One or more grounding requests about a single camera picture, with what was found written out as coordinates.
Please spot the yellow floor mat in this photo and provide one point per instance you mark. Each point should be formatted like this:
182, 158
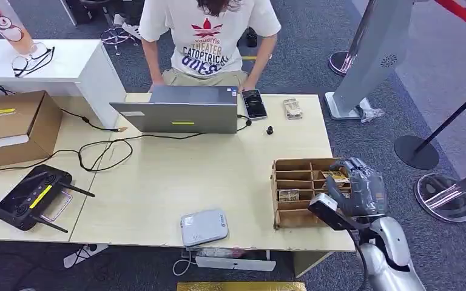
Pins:
239, 286

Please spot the black router with antennas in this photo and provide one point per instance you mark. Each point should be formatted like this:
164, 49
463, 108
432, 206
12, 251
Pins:
30, 199

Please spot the person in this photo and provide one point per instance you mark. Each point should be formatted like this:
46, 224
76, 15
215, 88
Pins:
207, 40

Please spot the grey laptop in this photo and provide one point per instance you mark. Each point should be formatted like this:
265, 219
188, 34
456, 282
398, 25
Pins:
184, 116

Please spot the person's right hand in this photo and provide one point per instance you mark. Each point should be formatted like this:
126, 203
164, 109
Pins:
156, 86

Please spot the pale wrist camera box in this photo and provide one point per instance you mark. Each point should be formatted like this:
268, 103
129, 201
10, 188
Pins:
331, 213

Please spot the white shoe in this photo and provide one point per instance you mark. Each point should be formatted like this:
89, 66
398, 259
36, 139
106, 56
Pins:
130, 29

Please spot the silver kiosk stand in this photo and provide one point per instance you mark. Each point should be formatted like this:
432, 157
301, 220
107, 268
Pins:
373, 52

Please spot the flat grey-white device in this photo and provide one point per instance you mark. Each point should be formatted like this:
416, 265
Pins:
204, 227

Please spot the black-framed glasses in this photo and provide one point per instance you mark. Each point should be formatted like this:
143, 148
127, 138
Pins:
32, 64

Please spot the red barrier belt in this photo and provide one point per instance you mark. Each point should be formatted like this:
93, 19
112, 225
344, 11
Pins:
464, 16

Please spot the chrome stanchion base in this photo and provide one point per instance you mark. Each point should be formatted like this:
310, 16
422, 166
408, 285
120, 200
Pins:
340, 63

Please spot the yellow printed card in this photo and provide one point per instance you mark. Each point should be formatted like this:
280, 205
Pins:
334, 176
289, 195

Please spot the white cabinet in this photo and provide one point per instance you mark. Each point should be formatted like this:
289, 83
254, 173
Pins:
68, 68

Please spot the wooden card sorting box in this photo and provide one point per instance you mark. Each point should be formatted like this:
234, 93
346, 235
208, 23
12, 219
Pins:
297, 180

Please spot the black stanchion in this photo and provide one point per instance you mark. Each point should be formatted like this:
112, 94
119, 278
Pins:
416, 152

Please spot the clear plastic wrap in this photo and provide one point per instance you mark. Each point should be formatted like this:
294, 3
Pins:
370, 111

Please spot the white desk foot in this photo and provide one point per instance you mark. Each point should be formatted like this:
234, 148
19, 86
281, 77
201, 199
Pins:
84, 255

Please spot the brown cardboard box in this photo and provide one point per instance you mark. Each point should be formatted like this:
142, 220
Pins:
12, 128

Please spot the orange cartoon display stand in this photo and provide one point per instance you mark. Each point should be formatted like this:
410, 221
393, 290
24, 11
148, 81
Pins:
10, 28

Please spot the black smartphone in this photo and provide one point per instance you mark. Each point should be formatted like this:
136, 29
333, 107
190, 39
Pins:
254, 104

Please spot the chrome stanchion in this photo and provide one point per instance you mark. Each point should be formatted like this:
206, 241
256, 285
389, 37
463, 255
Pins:
444, 199

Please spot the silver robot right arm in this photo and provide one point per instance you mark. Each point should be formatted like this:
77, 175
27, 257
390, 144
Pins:
391, 257

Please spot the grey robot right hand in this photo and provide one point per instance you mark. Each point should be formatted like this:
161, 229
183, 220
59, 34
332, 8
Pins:
363, 188

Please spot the chrome chair base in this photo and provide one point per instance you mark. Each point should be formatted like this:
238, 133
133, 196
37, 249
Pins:
116, 37

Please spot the small black knob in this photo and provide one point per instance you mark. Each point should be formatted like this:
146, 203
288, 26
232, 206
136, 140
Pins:
270, 130

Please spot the person's left hand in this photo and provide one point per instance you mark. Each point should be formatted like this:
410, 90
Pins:
249, 86

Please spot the white power strip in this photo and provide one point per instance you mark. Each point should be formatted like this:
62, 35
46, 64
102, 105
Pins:
235, 263

